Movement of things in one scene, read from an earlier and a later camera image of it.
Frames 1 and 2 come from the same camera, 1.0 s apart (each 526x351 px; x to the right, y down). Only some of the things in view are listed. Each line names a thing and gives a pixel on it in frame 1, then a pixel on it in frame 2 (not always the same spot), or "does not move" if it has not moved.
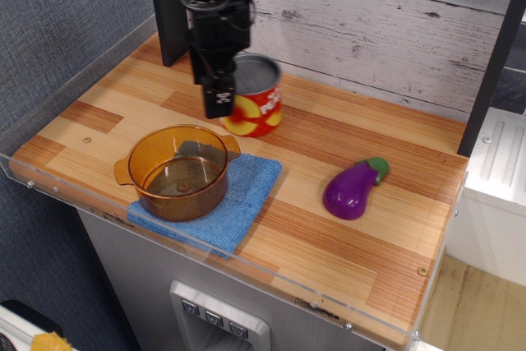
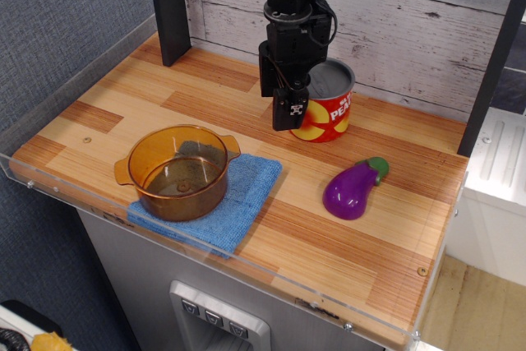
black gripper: [219, 22] to [299, 36]
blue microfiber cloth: [251, 180] does not move
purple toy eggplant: [347, 193] does not move
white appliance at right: [488, 228] does not move
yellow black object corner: [22, 329] does not move
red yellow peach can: [257, 103] to [330, 85]
